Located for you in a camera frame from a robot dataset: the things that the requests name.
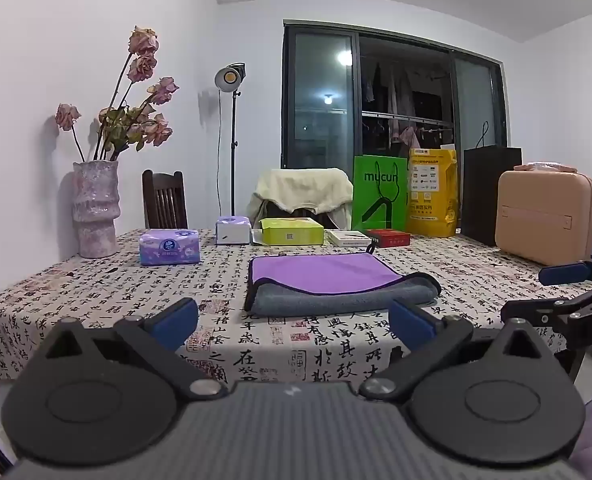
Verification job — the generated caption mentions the lime green box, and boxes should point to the lime green box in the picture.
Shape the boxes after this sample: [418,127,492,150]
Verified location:
[253,217,325,246]

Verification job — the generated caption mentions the purple and grey towel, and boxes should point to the purple and grey towel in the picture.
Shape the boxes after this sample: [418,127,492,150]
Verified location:
[243,244,443,317]

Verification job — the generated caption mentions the dark chair under blanket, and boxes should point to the dark chair under blanket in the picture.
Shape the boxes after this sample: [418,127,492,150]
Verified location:
[248,199,353,232]

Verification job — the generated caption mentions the yellow printed bag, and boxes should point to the yellow printed bag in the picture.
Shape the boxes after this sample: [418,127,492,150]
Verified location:
[406,147,460,239]

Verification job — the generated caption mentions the white and purple tissue box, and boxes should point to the white and purple tissue box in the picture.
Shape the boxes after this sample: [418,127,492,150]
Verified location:
[215,216,252,246]

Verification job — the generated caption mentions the beige hard suitcase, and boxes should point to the beige hard suitcase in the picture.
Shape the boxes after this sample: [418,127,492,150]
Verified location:
[494,167,592,267]

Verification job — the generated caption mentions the calligraphy printed tablecloth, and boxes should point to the calligraphy printed tablecloth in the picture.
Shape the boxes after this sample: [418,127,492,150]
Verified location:
[0,227,592,392]

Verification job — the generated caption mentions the dried pink roses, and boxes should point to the dried pink roses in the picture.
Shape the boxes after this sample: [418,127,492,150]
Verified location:
[54,25,181,163]

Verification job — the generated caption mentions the black framed sliding window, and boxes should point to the black framed sliding window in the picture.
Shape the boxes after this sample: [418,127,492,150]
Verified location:
[281,19,511,175]

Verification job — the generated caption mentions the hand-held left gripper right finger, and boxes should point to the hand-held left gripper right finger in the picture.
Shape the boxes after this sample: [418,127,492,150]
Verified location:
[358,299,557,403]

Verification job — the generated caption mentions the black paper bag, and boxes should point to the black paper bag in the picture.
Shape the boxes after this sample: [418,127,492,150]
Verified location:
[461,121,523,247]

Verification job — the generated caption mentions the green shopping bag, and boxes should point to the green shopping bag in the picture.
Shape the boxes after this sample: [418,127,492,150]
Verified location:
[351,154,409,234]

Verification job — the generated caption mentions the mottled pink ceramic vase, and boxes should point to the mottled pink ceramic vase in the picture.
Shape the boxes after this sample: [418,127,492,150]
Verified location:
[72,160,122,260]

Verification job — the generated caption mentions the hanging clothes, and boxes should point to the hanging clothes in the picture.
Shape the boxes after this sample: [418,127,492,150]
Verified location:
[363,61,453,150]

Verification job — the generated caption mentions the pink packet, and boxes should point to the pink packet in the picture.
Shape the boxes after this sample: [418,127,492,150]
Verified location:
[513,161,580,174]

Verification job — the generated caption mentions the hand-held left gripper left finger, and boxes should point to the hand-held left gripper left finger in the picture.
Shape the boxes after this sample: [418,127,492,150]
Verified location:
[38,297,229,403]

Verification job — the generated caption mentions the flat white box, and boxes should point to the flat white box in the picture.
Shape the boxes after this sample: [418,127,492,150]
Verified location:
[325,229,373,248]

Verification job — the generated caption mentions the flat red box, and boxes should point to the flat red box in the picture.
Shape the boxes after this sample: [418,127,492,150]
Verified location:
[365,228,412,249]

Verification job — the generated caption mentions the black floor lamp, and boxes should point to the black floor lamp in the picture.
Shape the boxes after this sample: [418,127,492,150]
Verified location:
[214,62,247,218]

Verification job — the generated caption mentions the cream blanket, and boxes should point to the cream blanket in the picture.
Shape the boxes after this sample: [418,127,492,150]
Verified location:
[248,167,355,216]

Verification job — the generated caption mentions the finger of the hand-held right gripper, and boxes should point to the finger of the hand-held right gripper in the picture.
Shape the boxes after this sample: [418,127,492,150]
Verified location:
[538,254,592,287]
[500,298,577,331]

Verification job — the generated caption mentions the dark wooden chair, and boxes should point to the dark wooden chair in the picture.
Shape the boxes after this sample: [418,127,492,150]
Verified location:
[142,169,189,231]

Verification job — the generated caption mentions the purple tissue pack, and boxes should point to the purple tissue pack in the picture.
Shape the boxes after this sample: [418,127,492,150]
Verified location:
[139,228,201,266]

